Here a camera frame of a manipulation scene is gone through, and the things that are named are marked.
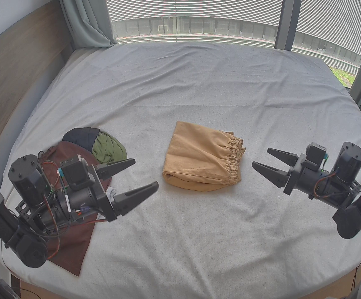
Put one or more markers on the window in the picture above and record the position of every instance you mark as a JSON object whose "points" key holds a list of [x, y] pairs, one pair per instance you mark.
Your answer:
{"points": [[199, 8]]}

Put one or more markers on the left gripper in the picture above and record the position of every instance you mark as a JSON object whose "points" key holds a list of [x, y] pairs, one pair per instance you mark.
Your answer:
{"points": [[87, 198]]}

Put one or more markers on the bed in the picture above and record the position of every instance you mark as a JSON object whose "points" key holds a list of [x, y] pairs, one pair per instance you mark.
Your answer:
{"points": [[230, 104]]}

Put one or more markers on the brown shorts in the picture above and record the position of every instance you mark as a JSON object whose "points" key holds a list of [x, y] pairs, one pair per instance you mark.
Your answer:
{"points": [[71, 248]]}

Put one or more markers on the green garment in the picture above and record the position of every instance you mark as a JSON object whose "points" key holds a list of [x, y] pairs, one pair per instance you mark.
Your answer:
{"points": [[108, 149]]}

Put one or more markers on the black garment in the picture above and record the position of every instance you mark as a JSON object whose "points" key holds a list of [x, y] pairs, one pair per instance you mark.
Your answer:
{"points": [[79, 139]]}

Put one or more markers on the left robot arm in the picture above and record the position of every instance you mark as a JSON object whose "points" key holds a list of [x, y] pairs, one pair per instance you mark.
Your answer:
{"points": [[24, 179]]}

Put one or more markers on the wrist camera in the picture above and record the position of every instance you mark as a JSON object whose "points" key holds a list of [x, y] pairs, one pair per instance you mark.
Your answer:
{"points": [[74, 173], [316, 154]]}

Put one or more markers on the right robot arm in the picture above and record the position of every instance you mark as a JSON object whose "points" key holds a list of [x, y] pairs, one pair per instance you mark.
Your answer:
{"points": [[352, 179]]}

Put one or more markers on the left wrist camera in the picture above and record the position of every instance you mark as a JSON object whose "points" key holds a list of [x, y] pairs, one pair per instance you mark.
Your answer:
{"points": [[74, 173]]}

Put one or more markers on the tan shorts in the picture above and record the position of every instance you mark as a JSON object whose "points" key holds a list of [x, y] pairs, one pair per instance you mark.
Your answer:
{"points": [[199, 160]]}

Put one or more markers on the white garment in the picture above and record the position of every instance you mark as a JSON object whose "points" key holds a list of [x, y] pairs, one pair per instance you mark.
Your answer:
{"points": [[111, 193]]}

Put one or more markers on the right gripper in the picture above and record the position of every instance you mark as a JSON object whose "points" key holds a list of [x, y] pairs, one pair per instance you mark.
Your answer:
{"points": [[303, 176]]}

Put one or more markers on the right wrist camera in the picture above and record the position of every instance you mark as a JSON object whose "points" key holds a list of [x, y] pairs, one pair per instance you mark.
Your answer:
{"points": [[316, 154]]}

